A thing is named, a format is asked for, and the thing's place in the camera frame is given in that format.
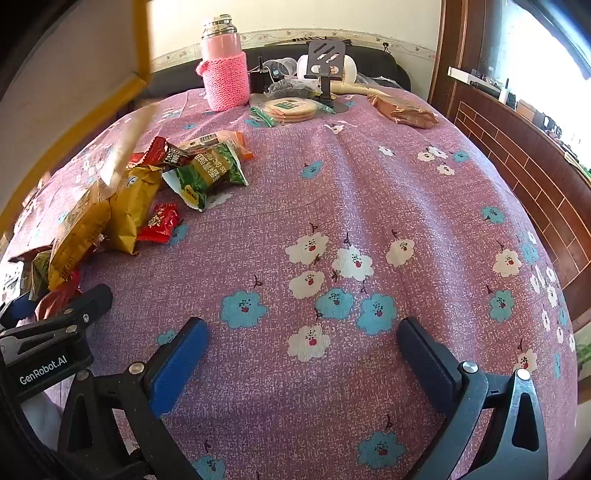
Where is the red and gold snack packet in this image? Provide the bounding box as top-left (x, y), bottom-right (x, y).
top-left (137, 203), bottom-right (181, 244)

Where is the red foil snack packet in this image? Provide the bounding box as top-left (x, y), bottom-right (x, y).
top-left (34, 272), bottom-right (84, 321)

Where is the clear plastic cup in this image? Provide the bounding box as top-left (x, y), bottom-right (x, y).
top-left (272, 58), bottom-right (298, 81)

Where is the orange-yellow snack packet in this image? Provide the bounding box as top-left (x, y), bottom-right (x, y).
top-left (48, 182), bottom-right (114, 291)

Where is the beige wooden handle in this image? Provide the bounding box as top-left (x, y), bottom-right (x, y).
top-left (330, 82), bottom-right (393, 99)

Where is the crumpled clear plastic bag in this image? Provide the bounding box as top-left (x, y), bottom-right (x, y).
top-left (265, 78), bottom-right (319, 100)

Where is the black phone stand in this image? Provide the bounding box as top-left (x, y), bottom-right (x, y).
top-left (307, 39), bottom-right (352, 114)

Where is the wooden window ledge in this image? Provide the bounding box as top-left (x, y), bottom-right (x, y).
top-left (427, 0), bottom-right (591, 333)

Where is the window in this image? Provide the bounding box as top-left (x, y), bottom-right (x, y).
top-left (485, 0), bottom-right (591, 153)

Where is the white box with yellow rim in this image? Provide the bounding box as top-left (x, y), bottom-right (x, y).
top-left (0, 0), bottom-right (153, 232)

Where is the olive green snack packet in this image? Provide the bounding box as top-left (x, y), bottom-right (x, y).
top-left (28, 251), bottom-right (52, 301)

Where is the white round container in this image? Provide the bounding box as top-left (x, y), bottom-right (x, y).
top-left (295, 54), bottom-right (360, 86)

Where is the pack of round crackers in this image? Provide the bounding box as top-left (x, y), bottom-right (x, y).
top-left (250, 95), bottom-right (335, 127)

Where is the orange snack packet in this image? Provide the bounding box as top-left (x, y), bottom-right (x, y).
top-left (178, 130), bottom-right (254, 162)

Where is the pink floral tablecloth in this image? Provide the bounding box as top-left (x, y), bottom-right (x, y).
top-left (0, 85), bottom-right (580, 480)

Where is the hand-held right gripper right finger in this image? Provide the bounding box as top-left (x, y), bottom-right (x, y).
top-left (396, 316), bottom-right (550, 480)

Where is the brown foil packet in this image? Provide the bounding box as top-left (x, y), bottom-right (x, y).
top-left (369, 95), bottom-right (439, 129)

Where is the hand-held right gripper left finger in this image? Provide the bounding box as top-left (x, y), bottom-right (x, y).
top-left (58, 316), bottom-right (211, 480)

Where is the yellow snack packet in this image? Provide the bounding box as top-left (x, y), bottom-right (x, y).
top-left (108, 164), bottom-right (163, 254)

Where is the black sofa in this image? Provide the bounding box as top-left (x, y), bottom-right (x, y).
top-left (150, 44), bottom-right (411, 100)

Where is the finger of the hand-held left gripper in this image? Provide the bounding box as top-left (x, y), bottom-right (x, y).
top-left (0, 295), bottom-right (38, 326)
top-left (0, 284), bottom-right (114, 358)

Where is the red and black snack packet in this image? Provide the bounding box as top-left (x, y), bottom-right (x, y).
top-left (129, 136), bottom-right (195, 169)

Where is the pink bottle with knitted sleeve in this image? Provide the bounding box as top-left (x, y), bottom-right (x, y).
top-left (196, 14), bottom-right (252, 112)

